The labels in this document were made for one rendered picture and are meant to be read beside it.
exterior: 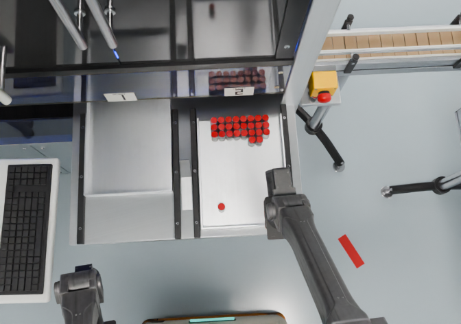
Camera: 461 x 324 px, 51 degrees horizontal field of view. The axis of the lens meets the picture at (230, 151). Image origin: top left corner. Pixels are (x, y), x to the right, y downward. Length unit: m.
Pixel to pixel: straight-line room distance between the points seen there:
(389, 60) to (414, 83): 1.09
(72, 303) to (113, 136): 0.71
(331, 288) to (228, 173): 0.77
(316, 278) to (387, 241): 1.66
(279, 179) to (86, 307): 0.46
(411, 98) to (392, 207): 0.58
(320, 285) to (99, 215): 0.87
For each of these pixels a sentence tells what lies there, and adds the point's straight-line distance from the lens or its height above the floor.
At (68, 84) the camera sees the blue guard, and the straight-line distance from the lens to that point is 1.38.
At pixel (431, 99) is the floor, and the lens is 2.71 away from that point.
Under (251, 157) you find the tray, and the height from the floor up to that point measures 0.88.
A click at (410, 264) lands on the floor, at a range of 2.49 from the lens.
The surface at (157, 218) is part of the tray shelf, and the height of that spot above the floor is 0.88.
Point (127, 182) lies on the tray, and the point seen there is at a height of 0.88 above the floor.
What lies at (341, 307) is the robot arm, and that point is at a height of 1.59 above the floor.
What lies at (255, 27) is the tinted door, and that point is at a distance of 1.11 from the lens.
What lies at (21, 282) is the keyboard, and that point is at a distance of 1.62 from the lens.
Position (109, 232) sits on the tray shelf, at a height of 0.88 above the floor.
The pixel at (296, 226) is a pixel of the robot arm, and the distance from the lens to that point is 0.92.
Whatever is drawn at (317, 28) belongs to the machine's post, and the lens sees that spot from 1.12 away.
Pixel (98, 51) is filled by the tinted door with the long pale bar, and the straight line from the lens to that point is 1.21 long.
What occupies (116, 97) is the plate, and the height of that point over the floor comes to 1.02.
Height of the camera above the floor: 2.33
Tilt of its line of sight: 75 degrees down
